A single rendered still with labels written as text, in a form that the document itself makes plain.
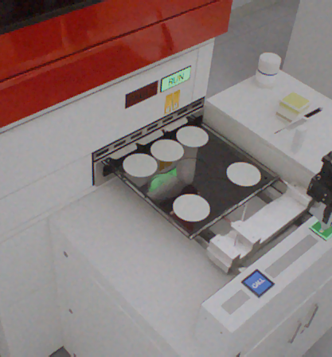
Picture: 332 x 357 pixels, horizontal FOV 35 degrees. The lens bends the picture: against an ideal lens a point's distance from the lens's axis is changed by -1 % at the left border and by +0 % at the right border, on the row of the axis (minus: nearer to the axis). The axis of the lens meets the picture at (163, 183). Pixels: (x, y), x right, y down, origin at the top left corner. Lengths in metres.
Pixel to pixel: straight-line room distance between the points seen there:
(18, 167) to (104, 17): 0.42
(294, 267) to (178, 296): 0.30
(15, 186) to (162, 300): 0.47
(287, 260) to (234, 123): 0.54
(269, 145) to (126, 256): 0.54
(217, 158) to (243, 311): 0.57
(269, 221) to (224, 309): 0.39
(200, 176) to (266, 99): 0.39
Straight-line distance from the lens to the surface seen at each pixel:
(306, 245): 1.38
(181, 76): 1.59
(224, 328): 1.19
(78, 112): 1.38
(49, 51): 1.17
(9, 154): 1.32
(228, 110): 1.71
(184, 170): 1.57
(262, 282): 1.27
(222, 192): 1.53
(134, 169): 1.56
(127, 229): 1.51
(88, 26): 1.20
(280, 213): 1.54
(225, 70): 3.73
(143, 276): 1.41
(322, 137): 1.70
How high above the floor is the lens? 1.97
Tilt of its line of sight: 45 degrees down
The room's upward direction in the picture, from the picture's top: 6 degrees clockwise
